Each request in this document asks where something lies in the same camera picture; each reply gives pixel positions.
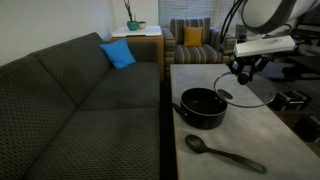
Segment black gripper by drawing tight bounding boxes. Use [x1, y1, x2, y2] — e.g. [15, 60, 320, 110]
[227, 55, 270, 84]

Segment glass pot lid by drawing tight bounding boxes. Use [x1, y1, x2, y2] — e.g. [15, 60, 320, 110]
[213, 72, 277, 108]

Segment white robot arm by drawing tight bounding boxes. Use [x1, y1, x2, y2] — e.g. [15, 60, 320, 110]
[224, 0, 320, 85]

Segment black cooking pot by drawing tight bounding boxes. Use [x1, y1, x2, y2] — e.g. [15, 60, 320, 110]
[172, 88, 228, 130]

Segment mustard yellow cushion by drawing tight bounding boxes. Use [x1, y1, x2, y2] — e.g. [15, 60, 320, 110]
[184, 26, 203, 47]

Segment striped armchair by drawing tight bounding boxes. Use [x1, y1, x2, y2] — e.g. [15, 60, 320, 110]
[163, 17, 236, 73]

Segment grey coffee table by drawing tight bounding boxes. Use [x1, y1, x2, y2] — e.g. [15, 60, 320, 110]
[171, 64, 320, 180]

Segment white window blinds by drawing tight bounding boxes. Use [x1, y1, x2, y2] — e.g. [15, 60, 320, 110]
[158, 0, 236, 28]

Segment black equipment on floor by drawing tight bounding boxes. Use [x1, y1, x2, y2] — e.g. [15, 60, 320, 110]
[266, 29, 320, 144]

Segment black plastic ladle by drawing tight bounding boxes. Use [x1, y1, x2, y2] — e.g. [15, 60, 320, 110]
[185, 134, 267, 174]

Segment wooden side table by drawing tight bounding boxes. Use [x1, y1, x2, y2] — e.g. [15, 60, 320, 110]
[111, 26, 165, 82]

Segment small white bowl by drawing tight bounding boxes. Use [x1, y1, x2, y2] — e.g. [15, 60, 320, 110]
[139, 21, 147, 29]

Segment teal potted plant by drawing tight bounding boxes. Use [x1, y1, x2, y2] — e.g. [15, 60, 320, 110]
[123, 0, 139, 31]

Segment blue throw pillow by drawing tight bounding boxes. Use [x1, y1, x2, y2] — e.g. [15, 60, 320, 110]
[100, 39, 136, 69]

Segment dark grey fabric sofa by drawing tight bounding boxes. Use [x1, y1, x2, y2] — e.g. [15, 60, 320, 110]
[0, 33, 160, 180]

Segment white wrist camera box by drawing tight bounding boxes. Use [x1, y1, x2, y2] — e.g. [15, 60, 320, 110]
[235, 35, 295, 57]

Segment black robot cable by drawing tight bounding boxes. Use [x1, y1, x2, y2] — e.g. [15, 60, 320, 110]
[219, 0, 246, 44]

